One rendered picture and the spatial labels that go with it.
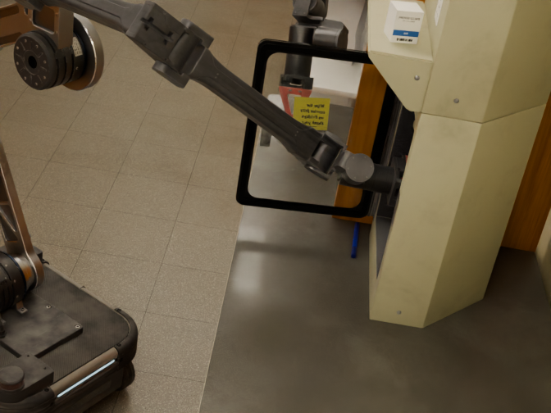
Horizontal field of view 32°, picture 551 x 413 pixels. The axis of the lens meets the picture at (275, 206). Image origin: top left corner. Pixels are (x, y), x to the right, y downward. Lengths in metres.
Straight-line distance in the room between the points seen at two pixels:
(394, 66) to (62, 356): 1.52
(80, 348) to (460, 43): 1.61
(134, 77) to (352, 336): 3.35
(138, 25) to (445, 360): 0.87
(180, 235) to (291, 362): 2.04
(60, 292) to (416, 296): 1.45
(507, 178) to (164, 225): 2.16
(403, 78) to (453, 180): 0.23
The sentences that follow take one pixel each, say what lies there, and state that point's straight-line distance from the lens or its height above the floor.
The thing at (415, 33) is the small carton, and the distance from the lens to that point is 1.73.
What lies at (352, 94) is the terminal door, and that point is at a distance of 2.02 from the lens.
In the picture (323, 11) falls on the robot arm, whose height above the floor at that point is 1.41.
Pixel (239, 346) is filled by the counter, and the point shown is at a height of 0.94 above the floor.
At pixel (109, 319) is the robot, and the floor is 0.24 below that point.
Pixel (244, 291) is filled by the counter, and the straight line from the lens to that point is 1.96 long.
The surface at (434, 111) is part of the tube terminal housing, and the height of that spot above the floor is 1.42.
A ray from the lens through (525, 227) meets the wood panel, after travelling 2.29.
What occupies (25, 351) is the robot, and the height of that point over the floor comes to 0.26.
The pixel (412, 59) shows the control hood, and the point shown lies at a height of 1.51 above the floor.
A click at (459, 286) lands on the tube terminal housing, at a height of 1.01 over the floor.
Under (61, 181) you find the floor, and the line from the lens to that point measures 4.09.
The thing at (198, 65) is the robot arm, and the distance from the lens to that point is 1.77.
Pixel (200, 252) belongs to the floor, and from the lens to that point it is 3.71.
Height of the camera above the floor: 2.11
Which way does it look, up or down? 31 degrees down
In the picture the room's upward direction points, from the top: 10 degrees clockwise
